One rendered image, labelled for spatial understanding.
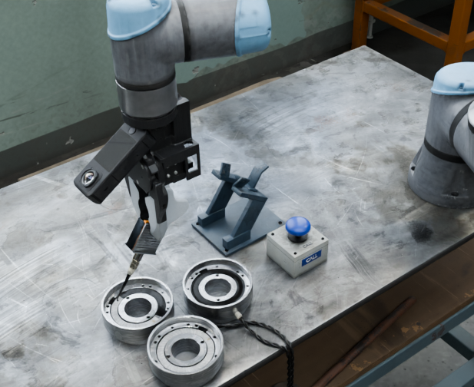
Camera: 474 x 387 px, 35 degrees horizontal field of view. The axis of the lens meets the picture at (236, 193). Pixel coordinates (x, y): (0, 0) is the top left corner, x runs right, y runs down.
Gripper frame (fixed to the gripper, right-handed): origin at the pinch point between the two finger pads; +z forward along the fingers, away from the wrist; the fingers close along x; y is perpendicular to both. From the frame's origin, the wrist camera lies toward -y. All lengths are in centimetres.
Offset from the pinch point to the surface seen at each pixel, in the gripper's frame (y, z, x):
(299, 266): 19.9, 11.2, -10.5
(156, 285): -0.6, 10.0, -1.2
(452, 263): 64, 38, -8
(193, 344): -2.1, 11.3, -13.1
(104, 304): -8.7, 9.8, 0.0
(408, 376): 72, 93, 3
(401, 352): 40, 40, -17
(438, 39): 184, 67, 97
